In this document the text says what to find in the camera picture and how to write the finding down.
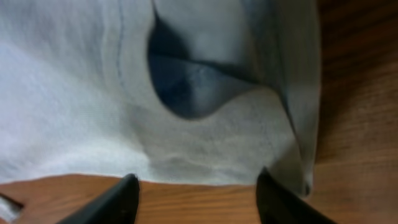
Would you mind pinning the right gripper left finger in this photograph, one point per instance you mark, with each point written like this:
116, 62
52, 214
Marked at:
118, 205

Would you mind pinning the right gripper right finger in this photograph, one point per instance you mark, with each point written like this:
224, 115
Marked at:
277, 205

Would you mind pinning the light blue printed t-shirt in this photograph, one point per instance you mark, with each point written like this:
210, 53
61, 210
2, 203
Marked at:
176, 92

